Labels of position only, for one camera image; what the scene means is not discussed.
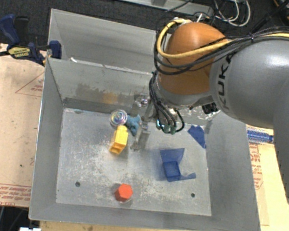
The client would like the brown cardboard board, red print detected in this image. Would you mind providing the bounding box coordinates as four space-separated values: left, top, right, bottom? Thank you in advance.
0 43 289 231

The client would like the blue-grey cloth lump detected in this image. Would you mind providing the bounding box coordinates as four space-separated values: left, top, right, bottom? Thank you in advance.
123 112 143 137

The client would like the grey metal bin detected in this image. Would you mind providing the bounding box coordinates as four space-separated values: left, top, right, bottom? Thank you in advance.
16 8 289 231

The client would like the yellow toy block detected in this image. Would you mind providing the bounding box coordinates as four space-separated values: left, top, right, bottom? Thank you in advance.
108 123 130 156

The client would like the blue clear plastic piece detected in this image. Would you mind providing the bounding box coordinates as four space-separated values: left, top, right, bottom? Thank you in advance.
185 123 211 150

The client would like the clear shiny glass ball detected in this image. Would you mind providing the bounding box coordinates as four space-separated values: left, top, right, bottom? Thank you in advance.
108 107 129 129

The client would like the blue clear plastic tray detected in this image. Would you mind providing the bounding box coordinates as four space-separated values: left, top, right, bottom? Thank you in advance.
155 143 201 187

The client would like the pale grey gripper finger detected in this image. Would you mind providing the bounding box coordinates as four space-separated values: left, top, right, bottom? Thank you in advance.
130 121 151 154
130 94 148 120

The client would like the red hexagonal block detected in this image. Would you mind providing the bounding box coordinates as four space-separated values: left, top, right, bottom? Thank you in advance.
113 182 135 204

